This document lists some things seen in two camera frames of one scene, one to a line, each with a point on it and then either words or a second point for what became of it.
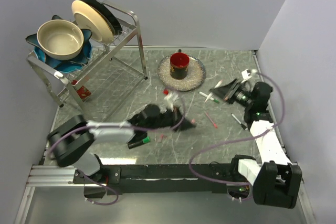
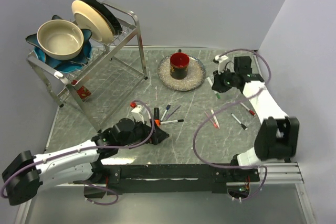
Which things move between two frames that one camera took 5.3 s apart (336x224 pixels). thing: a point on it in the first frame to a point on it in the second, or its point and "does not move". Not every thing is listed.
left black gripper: x=177 y=117 to x=158 y=136
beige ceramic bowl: x=60 y=40 does not move
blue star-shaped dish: x=71 y=64 does not move
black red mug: x=179 y=64 does not move
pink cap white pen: x=211 y=93 to x=216 y=124
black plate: x=115 y=23 does not move
